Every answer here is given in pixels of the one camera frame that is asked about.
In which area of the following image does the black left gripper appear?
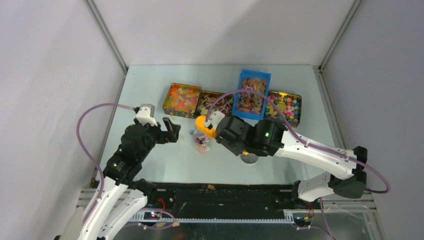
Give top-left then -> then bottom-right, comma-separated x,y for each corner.
134,116 -> 181,161

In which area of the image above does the clear plastic jar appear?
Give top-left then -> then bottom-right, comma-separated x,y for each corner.
192,130 -> 212,154

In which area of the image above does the orange plastic scoop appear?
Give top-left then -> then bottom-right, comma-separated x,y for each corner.
195,115 -> 252,156

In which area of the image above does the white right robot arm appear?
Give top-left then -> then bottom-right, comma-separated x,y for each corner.
208,112 -> 367,209

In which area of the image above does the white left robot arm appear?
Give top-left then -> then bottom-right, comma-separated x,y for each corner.
55,117 -> 181,240

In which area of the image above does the blue bin of candies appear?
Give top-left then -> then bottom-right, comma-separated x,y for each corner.
232,69 -> 271,121

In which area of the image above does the tin of gummy candies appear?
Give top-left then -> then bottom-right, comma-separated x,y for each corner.
162,83 -> 202,119

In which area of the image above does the tin of colourful cube candies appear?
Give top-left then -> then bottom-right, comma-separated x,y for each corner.
268,90 -> 302,128

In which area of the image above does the silver metal jar lid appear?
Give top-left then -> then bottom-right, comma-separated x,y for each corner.
240,152 -> 259,164

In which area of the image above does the tin of lollipops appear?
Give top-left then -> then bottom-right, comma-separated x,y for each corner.
195,90 -> 235,117

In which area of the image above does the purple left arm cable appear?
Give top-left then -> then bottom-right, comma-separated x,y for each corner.
76,103 -> 138,226

